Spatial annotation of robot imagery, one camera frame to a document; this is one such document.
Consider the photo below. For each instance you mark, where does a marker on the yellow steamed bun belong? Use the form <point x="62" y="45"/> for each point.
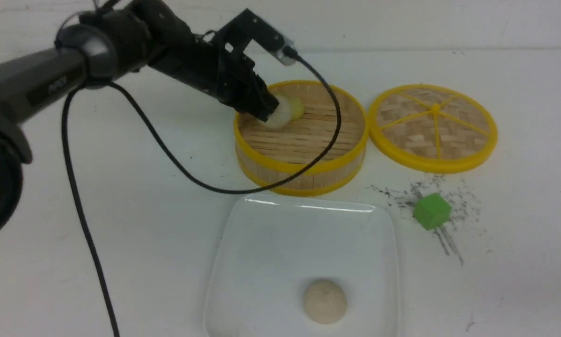
<point x="297" y="108"/>

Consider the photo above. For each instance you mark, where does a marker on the white square plate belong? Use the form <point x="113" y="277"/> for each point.
<point x="273" y="247"/>

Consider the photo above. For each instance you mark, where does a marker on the green cube block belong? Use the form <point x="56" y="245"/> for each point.
<point x="432" y="211"/>

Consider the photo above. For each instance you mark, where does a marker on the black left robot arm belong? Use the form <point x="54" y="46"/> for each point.
<point x="109" y="43"/>

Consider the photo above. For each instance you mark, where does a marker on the white steamed bun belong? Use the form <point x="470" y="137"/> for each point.
<point x="281" y="116"/>
<point x="324" y="302"/>

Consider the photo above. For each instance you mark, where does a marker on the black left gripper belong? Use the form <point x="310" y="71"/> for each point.
<point x="219" y="69"/>

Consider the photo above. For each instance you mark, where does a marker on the yellow bamboo steamer lid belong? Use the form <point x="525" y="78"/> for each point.
<point x="432" y="129"/>

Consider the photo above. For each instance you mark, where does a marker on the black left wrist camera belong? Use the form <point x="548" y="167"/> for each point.
<point x="247" y="27"/>

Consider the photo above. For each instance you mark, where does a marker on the yellow bamboo steamer basket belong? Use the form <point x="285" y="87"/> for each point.
<point x="267" y="156"/>

